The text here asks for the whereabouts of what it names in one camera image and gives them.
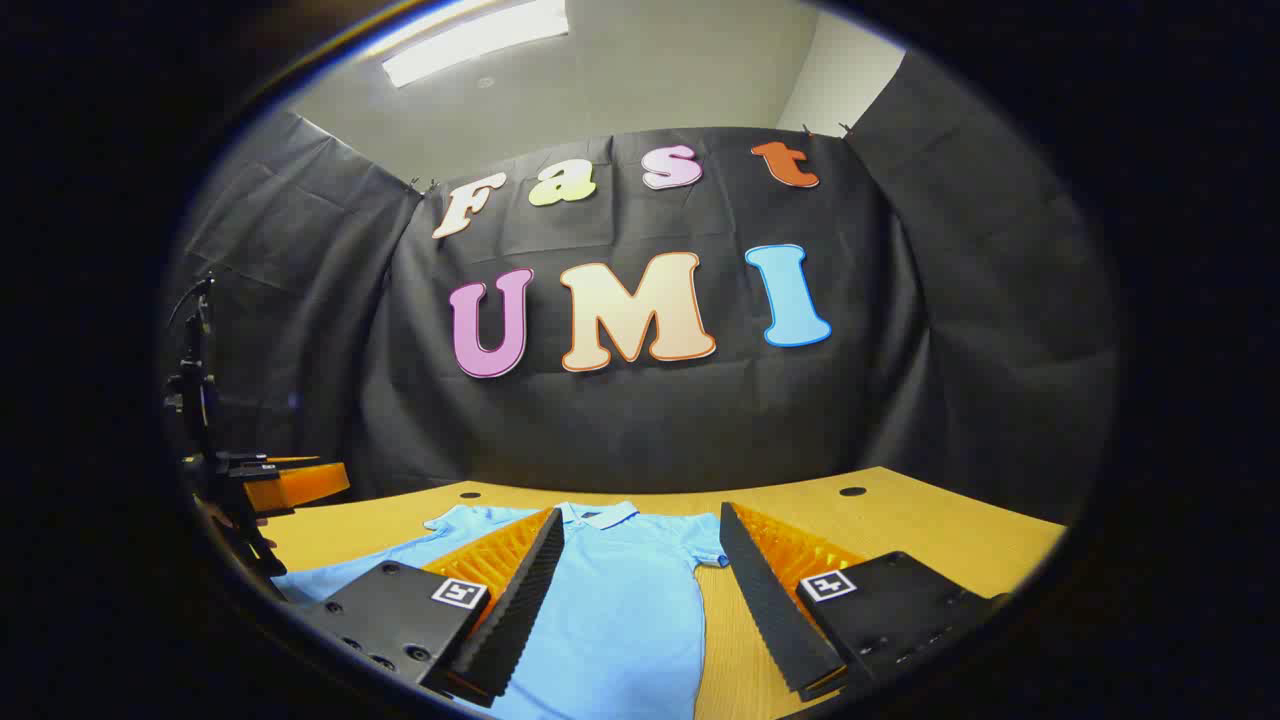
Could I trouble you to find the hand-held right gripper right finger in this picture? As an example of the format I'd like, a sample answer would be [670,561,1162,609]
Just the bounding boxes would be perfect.
[719,501,1011,703]

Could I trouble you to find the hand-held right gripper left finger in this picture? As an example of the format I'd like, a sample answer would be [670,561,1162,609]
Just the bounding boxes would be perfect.
[290,507,566,709]

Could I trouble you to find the light blue T-shirt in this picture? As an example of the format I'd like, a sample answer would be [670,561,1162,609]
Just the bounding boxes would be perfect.
[272,500,731,720]

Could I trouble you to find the black backdrop cloth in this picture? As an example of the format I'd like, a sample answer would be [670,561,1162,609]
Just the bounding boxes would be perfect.
[160,50,1121,526]

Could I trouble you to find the ceiling light panel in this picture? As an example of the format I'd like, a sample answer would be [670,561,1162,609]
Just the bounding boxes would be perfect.
[380,0,571,89]

